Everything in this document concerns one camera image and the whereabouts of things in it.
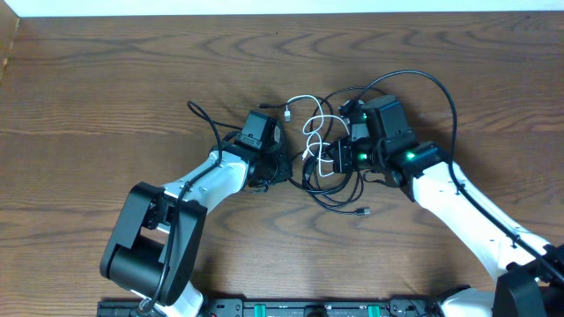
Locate right camera cable black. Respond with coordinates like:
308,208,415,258
348,71,563,283

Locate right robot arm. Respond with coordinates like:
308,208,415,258
329,95,563,316

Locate camera cable black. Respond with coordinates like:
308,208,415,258
135,100,249,316
348,71,563,283

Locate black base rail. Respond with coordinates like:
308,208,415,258
96,297,446,317

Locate left camera cable black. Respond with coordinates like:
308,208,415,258
135,100,249,316

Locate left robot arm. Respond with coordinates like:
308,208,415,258
98,111,292,316

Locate black USB cable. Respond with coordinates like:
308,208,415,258
257,85,389,217

